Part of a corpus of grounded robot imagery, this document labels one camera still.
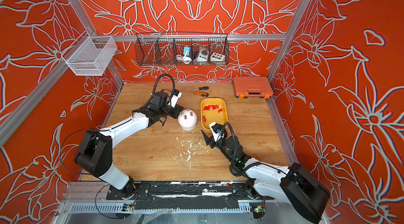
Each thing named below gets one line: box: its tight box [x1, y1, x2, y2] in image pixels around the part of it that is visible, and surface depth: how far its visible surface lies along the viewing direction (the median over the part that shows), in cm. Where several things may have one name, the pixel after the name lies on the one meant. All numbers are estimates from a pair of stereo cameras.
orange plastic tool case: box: [233, 76, 274, 99], surface depth 116 cm
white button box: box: [210, 52, 226, 62], surface depth 96 cm
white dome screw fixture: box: [177, 108, 198, 131], surface depth 91 cm
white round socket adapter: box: [196, 46, 210, 63], surface depth 93 cm
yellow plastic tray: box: [200, 97, 229, 132], surface depth 104 cm
